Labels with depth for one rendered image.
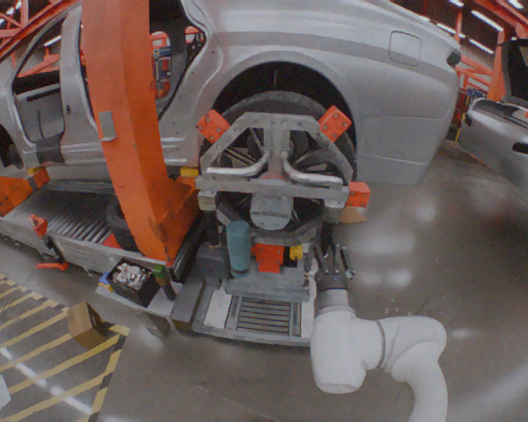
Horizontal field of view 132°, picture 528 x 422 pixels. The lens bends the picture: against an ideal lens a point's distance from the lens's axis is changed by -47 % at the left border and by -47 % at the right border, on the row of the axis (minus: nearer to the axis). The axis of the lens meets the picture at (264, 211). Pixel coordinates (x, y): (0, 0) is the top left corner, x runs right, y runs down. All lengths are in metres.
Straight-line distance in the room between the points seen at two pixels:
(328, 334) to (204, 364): 0.98
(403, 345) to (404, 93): 1.06
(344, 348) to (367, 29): 1.15
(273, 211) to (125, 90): 0.58
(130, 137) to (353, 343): 0.78
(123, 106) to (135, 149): 0.14
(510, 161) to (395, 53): 1.95
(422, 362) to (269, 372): 0.96
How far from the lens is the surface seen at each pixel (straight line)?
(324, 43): 1.10
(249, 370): 1.29
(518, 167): 2.79
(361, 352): 0.43
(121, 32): 0.75
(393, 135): 1.23
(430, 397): 0.40
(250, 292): 1.32
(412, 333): 0.46
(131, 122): 0.74
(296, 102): 0.78
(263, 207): 0.66
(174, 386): 1.34
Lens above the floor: 1.25
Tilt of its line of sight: 36 degrees down
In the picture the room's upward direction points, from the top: 2 degrees clockwise
